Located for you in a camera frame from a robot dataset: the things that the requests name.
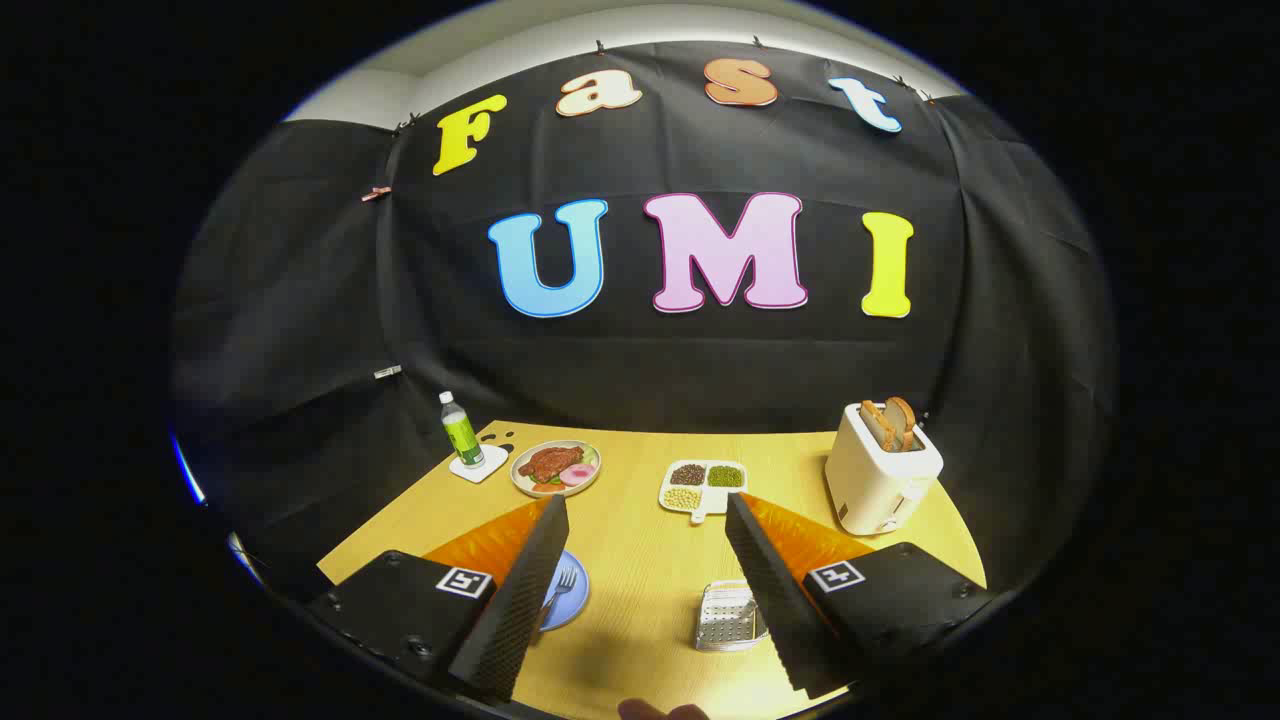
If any oval white food plate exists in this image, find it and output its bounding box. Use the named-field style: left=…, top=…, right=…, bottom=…
left=510, top=440, right=603, bottom=498

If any brown meat steak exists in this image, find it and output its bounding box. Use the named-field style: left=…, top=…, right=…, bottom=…
left=518, top=447, right=586, bottom=483

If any metal wire basket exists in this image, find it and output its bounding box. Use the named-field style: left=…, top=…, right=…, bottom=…
left=695, top=582, right=771, bottom=653

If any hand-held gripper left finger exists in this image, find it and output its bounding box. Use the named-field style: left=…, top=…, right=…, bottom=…
left=305, top=495, right=571, bottom=703

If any green label plastic bottle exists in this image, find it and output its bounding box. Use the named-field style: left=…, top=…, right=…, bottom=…
left=438, top=391, right=486, bottom=468

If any white toaster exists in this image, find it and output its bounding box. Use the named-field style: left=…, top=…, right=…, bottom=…
left=825, top=400, right=944, bottom=536

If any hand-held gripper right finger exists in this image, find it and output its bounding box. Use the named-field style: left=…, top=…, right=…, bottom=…
left=724, top=491, right=996, bottom=701

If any blue round plate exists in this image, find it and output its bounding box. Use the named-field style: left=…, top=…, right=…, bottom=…
left=540, top=550, right=590, bottom=631

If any wooden handle metal fork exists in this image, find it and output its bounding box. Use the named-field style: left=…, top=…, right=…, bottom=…
left=535, top=567, right=579, bottom=636

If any white divided dish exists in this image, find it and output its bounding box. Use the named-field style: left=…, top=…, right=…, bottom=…
left=658, top=459, right=748, bottom=525

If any white square coaster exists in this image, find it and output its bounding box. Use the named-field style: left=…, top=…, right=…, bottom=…
left=449, top=444, right=510, bottom=485

